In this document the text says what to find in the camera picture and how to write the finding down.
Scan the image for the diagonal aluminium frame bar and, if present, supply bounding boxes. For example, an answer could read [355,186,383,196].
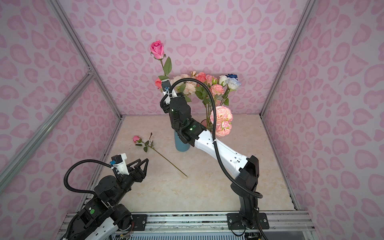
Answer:
[1,71,94,193]

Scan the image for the pink cream spray roses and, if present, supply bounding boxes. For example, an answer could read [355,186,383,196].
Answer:
[181,71,197,98]

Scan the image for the pale blue white rose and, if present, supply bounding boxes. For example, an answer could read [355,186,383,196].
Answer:
[219,75,241,106]

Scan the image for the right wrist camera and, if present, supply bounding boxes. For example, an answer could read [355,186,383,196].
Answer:
[161,79,177,99]

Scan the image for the left corner aluminium post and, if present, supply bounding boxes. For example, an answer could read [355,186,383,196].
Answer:
[47,0,123,120]

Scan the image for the pink glass vase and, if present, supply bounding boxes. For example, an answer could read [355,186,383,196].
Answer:
[201,119,208,128]

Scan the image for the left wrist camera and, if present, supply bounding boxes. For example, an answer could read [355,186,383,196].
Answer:
[110,153,129,176]

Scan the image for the right corner aluminium post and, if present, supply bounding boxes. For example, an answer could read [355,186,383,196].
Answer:
[260,0,319,119]

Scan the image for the teal ceramic vase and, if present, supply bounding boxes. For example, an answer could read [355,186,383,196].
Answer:
[174,132,190,152]

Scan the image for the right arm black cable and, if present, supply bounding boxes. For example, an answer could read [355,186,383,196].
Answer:
[159,77,264,199]

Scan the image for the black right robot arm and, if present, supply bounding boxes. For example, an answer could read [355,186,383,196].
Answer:
[160,93,270,231]

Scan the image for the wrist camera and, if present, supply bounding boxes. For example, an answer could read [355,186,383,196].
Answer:
[110,153,129,176]
[161,79,177,99]

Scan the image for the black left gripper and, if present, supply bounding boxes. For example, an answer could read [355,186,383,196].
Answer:
[112,158,148,206]

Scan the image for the magenta small rose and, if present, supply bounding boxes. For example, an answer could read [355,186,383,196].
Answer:
[150,40,173,81]
[133,133,188,178]

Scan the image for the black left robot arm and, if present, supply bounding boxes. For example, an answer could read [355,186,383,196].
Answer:
[62,155,149,240]

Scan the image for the corner aluminium post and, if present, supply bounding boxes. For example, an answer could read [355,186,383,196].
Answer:
[47,0,123,120]
[260,0,319,119]

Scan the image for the small pink spray roses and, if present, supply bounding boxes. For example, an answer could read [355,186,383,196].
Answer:
[208,84,233,137]

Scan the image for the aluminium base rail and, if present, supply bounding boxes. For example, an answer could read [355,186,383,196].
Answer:
[56,210,319,240]

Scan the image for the cream pink rose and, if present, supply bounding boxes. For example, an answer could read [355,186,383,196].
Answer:
[170,74,189,93]

